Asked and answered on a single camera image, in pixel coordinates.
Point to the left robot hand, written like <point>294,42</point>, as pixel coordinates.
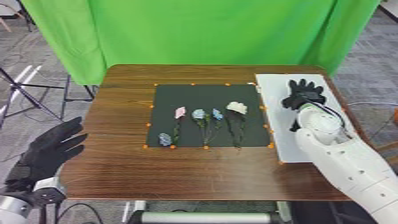
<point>51,151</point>

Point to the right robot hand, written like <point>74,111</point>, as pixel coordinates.
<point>303,95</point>

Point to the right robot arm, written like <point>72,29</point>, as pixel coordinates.
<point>349,166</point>

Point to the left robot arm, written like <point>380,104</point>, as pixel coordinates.
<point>28,200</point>

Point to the white sheet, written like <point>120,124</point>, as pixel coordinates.
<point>277,110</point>

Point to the white flower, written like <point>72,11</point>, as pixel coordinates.
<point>238,107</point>

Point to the dark mat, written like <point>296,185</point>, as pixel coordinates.
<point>206,96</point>

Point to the black tripod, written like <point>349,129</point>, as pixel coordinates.
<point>24,96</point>

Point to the small blue flower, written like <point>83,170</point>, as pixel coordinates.
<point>166,139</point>

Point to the pink flower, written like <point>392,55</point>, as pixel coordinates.
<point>181,112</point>

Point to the pale grey bar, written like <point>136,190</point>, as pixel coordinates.
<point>207,217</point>

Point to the chair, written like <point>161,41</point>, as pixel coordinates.
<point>14,11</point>

